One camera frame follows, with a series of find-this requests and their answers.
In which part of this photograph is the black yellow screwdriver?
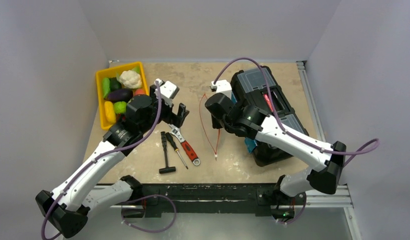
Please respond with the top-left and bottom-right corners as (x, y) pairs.
(165, 132), (188, 170)

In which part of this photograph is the purple eggplant toy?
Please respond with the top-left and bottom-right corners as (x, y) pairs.
(106, 88), (133, 103)

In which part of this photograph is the aluminium frame rail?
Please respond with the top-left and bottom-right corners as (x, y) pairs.
(61, 60), (363, 240)

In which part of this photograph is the black toolbox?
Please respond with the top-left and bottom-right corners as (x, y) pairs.
(230, 65), (309, 167)

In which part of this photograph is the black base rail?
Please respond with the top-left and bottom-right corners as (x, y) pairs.
(116, 183), (306, 219)

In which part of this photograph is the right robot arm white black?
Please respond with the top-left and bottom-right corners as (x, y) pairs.
(205, 93), (346, 204)

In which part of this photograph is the yellow corn toy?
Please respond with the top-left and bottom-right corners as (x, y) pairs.
(104, 101), (116, 124)

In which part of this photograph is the clear zip top bag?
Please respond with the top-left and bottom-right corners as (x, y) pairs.
(199, 93), (221, 161)

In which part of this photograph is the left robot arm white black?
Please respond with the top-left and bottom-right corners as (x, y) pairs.
(35, 81), (188, 238)

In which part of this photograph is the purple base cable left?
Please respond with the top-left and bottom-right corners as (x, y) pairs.
(121, 193), (177, 233)

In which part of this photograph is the black T-handle tool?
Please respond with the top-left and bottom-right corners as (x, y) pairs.
(159, 131), (176, 174)

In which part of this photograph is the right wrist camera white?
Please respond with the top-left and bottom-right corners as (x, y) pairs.
(210, 79), (232, 99)

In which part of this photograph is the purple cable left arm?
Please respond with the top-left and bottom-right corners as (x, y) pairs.
(41, 80), (163, 240)

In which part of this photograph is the yellow plastic tray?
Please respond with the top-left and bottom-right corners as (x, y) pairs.
(95, 61), (149, 131)

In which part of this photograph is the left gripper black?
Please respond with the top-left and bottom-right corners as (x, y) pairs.
(140, 85), (188, 134)

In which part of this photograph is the green pepper toy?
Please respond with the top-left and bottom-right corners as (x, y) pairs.
(101, 77), (111, 99)

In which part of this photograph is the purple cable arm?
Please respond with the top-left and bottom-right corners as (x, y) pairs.
(212, 56), (381, 167)
(41, 80), (163, 240)

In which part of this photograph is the red adjustable wrench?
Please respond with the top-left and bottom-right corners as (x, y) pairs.
(168, 124), (201, 166)

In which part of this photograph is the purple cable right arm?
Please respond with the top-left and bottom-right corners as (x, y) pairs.
(212, 56), (381, 167)

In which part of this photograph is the bright green cabbage toy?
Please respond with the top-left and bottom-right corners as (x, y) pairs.
(113, 101), (127, 115)

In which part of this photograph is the red peach toy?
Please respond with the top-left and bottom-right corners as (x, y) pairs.
(133, 88), (147, 96)

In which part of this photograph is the white cauliflower toy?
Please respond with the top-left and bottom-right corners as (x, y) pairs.
(118, 70), (142, 89)

